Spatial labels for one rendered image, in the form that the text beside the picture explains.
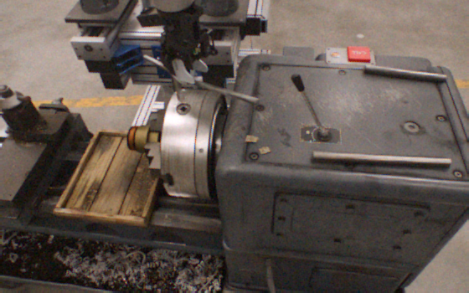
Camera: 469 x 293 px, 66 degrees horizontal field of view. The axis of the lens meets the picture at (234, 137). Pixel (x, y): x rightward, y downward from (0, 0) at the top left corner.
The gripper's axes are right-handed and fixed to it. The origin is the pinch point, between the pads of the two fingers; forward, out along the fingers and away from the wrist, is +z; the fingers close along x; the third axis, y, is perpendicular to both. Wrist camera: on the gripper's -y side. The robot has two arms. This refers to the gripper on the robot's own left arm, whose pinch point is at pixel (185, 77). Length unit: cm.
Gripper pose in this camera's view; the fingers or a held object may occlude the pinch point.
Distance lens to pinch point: 83.6
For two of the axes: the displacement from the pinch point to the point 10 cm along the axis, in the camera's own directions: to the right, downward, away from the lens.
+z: 0.6, 5.8, 8.1
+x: 6.1, -6.6, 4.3
